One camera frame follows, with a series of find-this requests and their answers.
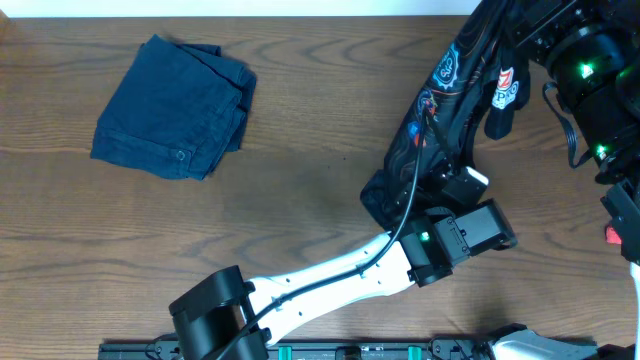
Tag black jersey with orange lines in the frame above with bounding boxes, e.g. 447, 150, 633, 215
360, 0, 531, 230

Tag folded navy blue trousers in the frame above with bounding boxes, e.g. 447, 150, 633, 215
90, 35, 257, 180

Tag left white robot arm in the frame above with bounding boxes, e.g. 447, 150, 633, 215
169, 167, 517, 359

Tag red garment at table edge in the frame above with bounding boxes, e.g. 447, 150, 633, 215
605, 225, 622, 245

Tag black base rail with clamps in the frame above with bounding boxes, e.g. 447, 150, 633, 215
97, 335, 495, 360

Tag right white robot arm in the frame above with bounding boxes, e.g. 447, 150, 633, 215
483, 1, 639, 358

